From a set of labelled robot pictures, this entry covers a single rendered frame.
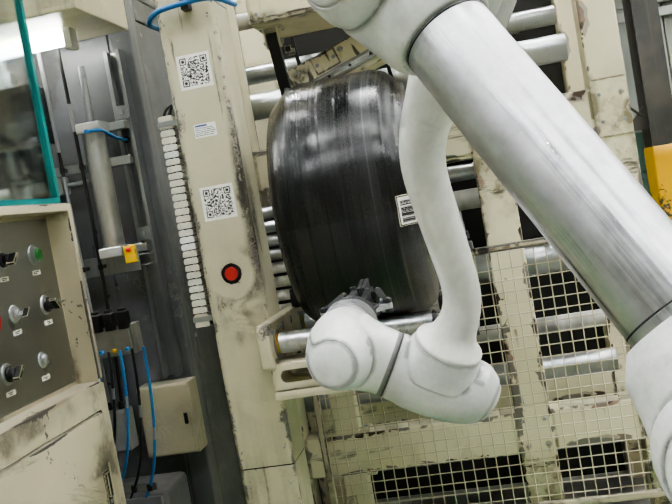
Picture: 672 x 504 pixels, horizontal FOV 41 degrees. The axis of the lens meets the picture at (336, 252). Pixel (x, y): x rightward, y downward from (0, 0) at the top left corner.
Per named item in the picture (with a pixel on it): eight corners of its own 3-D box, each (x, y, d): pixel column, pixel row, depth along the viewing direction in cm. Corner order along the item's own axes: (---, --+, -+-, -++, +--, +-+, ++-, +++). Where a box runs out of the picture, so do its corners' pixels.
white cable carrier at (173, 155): (195, 328, 201) (157, 117, 198) (202, 324, 206) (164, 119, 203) (214, 325, 200) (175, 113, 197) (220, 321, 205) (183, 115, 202)
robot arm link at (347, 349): (305, 352, 143) (382, 381, 142) (287, 387, 127) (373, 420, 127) (327, 291, 140) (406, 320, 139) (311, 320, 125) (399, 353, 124)
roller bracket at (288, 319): (262, 373, 186) (253, 327, 186) (300, 339, 225) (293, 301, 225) (277, 371, 186) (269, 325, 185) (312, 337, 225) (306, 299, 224)
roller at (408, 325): (274, 328, 192) (279, 344, 194) (271, 342, 188) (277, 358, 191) (435, 304, 186) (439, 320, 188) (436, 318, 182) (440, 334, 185)
